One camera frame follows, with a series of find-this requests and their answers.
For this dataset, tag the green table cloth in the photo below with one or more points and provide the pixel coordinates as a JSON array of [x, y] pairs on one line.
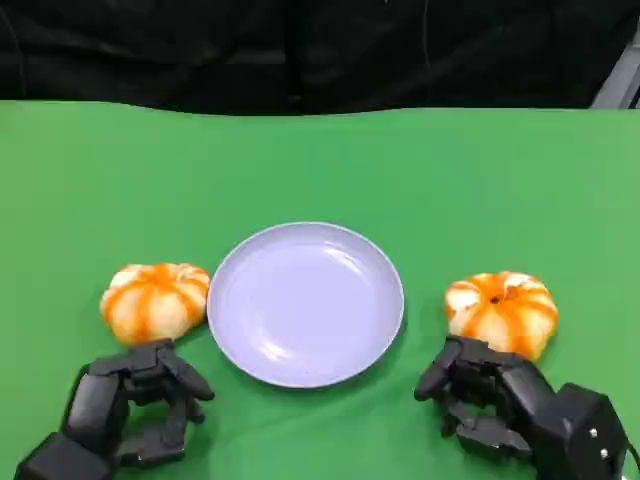
[[320, 165]]

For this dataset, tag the lilac plate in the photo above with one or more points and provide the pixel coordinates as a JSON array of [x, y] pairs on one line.
[[300, 310]]

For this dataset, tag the grey metal frame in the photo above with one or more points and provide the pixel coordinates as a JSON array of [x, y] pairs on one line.
[[625, 80]]

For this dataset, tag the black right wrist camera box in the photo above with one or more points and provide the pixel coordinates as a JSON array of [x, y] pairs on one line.
[[585, 430]]

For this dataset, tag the orange white toy bread roll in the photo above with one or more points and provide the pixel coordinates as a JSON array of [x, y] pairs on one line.
[[505, 310], [150, 305]]

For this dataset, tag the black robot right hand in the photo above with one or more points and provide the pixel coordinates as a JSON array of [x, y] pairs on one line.
[[515, 385]]

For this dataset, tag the black table skirt cloth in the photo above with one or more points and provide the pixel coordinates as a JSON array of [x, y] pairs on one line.
[[200, 50]]

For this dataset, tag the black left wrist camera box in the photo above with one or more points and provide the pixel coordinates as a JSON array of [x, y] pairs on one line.
[[60, 462]]

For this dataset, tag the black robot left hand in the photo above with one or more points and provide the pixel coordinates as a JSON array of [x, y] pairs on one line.
[[100, 395]]

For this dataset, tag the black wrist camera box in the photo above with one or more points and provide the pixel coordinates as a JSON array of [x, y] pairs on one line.
[[585, 430], [60, 462]]

